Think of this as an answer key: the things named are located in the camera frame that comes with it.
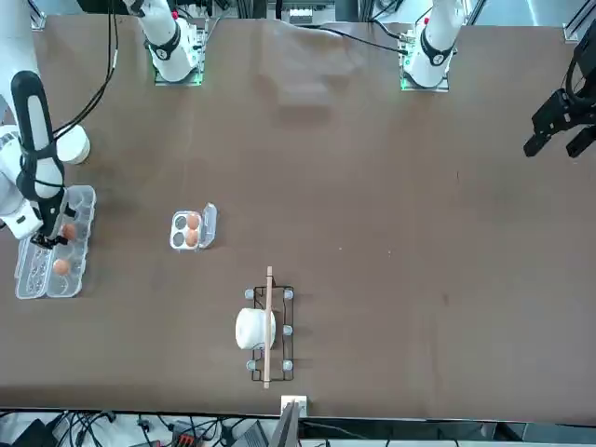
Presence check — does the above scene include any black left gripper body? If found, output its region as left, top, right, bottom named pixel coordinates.
left=569, top=34, right=596, bottom=125

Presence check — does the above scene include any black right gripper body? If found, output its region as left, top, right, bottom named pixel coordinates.
left=39, top=197, right=67, bottom=238

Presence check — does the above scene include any transparent twelve-slot egg tray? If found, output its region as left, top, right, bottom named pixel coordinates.
left=14, top=184, right=98, bottom=300

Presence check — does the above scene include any small four-slot egg tray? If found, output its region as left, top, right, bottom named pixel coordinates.
left=168, top=201, right=220, bottom=255

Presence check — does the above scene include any white bowl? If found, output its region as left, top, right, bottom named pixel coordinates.
left=55, top=125, right=91, bottom=165

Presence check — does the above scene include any white cup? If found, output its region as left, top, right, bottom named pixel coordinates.
left=235, top=306, right=277, bottom=351

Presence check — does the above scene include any red black power strip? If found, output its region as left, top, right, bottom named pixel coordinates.
left=169, top=427, right=199, bottom=447

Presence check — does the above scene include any white power strip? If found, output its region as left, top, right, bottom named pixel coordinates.
left=287, top=5, right=314, bottom=25

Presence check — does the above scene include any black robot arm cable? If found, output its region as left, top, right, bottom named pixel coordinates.
left=48, top=0, right=118, bottom=141

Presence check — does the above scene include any black base power cable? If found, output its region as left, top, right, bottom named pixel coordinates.
left=305, top=22, right=407, bottom=53

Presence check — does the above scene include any aluminium frame post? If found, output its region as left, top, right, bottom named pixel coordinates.
left=267, top=395, right=308, bottom=447

